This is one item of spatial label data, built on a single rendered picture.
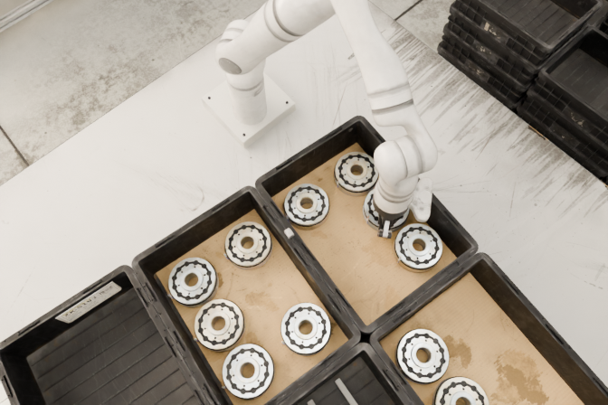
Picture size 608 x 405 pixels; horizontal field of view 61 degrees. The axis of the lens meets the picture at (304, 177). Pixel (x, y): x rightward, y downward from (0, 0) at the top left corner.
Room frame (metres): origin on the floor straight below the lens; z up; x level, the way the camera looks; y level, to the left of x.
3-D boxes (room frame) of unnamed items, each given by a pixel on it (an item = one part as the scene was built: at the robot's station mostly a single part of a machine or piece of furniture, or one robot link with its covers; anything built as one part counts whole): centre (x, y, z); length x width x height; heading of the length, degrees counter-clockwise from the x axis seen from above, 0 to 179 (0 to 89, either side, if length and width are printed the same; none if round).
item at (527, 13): (1.26, -0.81, 0.37); 0.40 x 0.30 x 0.45; 38
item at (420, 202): (0.38, -0.19, 1.02); 0.11 x 0.09 x 0.06; 75
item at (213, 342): (0.19, 0.20, 0.86); 0.10 x 0.10 x 0.01
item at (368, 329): (0.38, -0.12, 0.92); 0.40 x 0.30 x 0.02; 31
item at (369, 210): (0.42, -0.18, 0.86); 0.10 x 0.10 x 0.01
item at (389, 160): (0.38, -0.16, 1.12); 0.09 x 0.07 x 0.15; 106
